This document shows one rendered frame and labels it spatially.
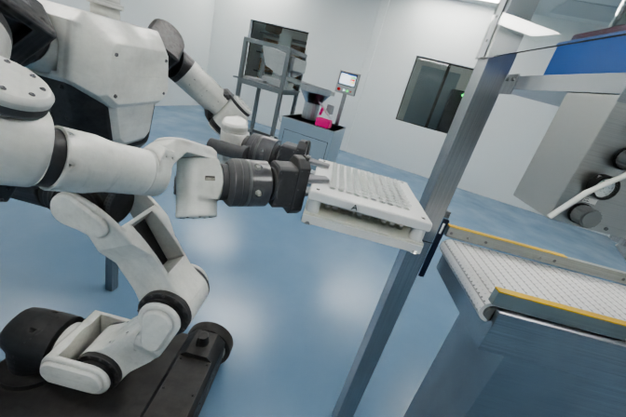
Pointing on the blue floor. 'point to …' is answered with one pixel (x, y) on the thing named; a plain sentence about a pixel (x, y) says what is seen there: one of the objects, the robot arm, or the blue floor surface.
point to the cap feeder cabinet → (296, 130)
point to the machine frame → (452, 174)
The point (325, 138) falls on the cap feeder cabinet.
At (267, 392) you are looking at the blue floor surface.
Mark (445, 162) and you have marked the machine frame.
